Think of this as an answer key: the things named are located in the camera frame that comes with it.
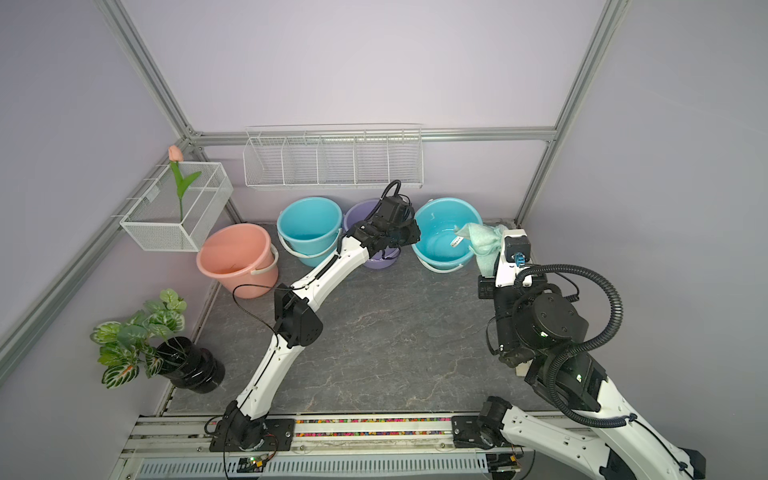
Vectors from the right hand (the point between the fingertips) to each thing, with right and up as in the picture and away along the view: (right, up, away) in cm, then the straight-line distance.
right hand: (510, 247), depth 53 cm
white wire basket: (-81, +10, +28) cm, 86 cm away
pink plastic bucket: (-74, -3, +48) cm, 88 cm away
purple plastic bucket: (-33, +13, +47) cm, 58 cm away
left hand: (-12, +5, +35) cm, 38 cm away
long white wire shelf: (-26, +32, +47) cm, 63 cm away
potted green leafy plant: (-77, -20, +14) cm, 81 cm away
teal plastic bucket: (-8, +8, +40) cm, 42 cm away
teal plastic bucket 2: (-50, +7, +48) cm, 70 cm away
